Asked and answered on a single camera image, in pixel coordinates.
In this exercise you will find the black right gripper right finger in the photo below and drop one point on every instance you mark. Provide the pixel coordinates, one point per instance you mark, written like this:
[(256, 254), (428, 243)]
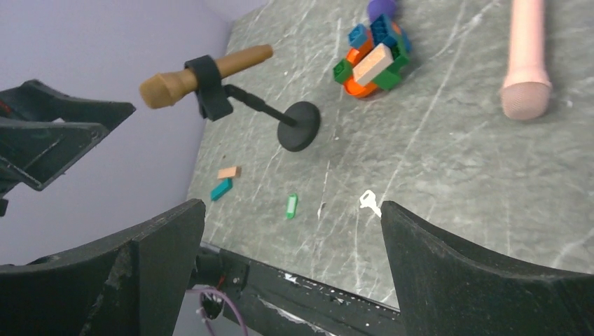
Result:
[(448, 285)]

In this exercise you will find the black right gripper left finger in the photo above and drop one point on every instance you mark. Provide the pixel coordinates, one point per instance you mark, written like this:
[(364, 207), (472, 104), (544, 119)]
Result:
[(128, 283)]

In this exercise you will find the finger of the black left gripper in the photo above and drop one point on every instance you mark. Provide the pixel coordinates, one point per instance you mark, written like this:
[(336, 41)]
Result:
[(34, 101), (37, 153)]

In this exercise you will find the green plastic key tag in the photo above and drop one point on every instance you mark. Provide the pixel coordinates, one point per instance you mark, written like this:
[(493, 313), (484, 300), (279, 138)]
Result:
[(291, 205)]

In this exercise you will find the teal wooden block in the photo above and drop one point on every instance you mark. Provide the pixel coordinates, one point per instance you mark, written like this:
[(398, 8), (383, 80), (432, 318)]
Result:
[(221, 189)]

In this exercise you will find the tan wooden block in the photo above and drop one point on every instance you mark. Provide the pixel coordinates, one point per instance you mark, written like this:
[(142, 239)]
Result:
[(229, 172)]

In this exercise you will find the gold microphone on black stand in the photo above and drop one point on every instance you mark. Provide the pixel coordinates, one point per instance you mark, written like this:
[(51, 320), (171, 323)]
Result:
[(202, 76)]

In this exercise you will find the beige wooden pestle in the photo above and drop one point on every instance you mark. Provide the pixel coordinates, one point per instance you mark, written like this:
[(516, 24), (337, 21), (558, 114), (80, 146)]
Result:
[(526, 89)]

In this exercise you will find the purple cylinder toy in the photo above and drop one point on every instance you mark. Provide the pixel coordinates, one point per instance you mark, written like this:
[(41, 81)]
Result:
[(376, 8)]

